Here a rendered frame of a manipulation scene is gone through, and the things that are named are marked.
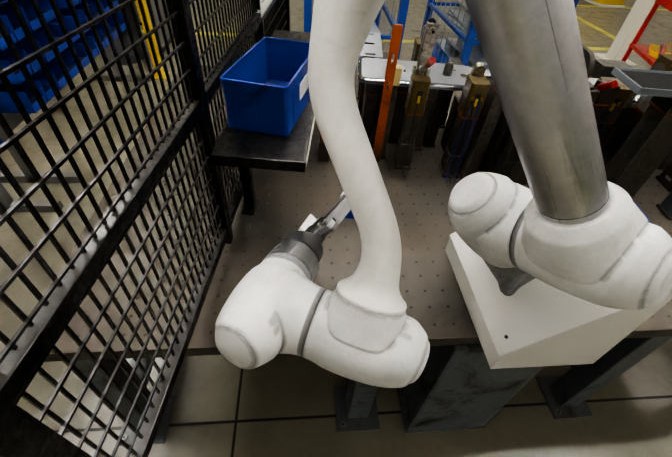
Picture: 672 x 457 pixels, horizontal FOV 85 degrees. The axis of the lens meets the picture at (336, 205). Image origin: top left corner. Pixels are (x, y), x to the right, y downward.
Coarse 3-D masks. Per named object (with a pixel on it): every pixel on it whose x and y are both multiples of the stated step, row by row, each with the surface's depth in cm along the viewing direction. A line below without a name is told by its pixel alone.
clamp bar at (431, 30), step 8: (432, 24) 107; (424, 32) 111; (432, 32) 107; (424, 40) 111; (432, 40) 111; (424, 48) 113; (432, 48) 113; (424, 56) 115; (416, 64) 119; (416, 72) 119; (424, 72) 119
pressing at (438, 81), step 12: (360, 60) 140; (372, 60) 140; (384, 60) 141; (360, 72) 132; (372, 72) 132; (384, 72) 132; (408, 72) 134; (432, 72) 135; (456, 72) 136; (468, 72) 137; (408, 84) 127; (432, 84) 127; (444, 84) 127; (456, 84) 128; (636, 96) 130
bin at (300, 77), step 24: (264, 48) 107; (288, 48) 107; (240, 72) 94; (264, 72) 111; (288, 72) 112; (240, 96) 87; (264, 96) 85; (288, 96) 86; (240, 120) 91; (264, 120) 90; (288, 120) 89
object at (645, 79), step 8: (624, 72) 103; (632, 72) 103; (640, 72) 103; (648, 72) 104; (640, 80) 99; (648, 80) 99; (656, 80) 100; (664, 80) 100; (656, 88) 96; (664, 88) 96
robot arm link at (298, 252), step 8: (288, 240) 62; (280, 248) 61; (288, 248) 60; (296, 248) 61; (304, 248) 61; (272, 256) 59; (280, 256) 58; (288, 256) 58; (296, 256) 59; (304, 256) 60; (312, 256) 62; (304, 264) 59; (312, 264) 61; (304, 272) 58; (312, 272) 61; (312, 280) 61
